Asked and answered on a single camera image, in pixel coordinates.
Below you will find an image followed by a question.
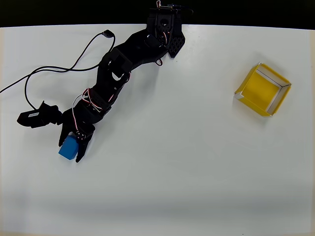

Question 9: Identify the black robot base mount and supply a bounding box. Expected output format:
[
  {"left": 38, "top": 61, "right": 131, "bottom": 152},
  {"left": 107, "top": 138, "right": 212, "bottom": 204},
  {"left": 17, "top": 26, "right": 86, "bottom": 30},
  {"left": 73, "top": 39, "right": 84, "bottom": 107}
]
[{"left": 147, "top": 0, "right": 186, "bottom": 59}]

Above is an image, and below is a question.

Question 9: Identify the yellow paper box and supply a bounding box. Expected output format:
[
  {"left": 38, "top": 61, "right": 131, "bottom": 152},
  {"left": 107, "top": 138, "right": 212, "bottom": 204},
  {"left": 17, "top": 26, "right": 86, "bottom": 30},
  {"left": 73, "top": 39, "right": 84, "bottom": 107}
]
[{"left": 233, "top": 61, "right": 293, "bottom": 118}]

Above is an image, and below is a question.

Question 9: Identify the blue cube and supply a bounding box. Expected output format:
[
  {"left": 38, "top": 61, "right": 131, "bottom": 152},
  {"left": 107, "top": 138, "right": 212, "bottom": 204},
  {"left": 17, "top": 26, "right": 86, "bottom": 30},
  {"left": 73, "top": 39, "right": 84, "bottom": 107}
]
[{"left": 58, "top": 135, "right": 80, "bottom": 161}]

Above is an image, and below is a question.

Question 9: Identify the black camera on bracket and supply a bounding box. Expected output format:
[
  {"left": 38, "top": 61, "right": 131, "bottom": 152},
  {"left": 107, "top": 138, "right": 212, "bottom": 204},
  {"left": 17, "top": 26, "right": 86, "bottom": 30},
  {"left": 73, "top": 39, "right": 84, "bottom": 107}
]
[{"left": 16, "top": 100, "right": 62, "bottom": 129}]

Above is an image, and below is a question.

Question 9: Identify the black camera cable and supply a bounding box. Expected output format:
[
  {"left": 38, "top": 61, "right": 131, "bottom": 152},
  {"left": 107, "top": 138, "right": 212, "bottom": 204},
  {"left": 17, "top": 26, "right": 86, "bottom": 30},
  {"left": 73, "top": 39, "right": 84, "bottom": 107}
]
[{"left": 0, "top": 29, "right": 116, "bottom": 110}]

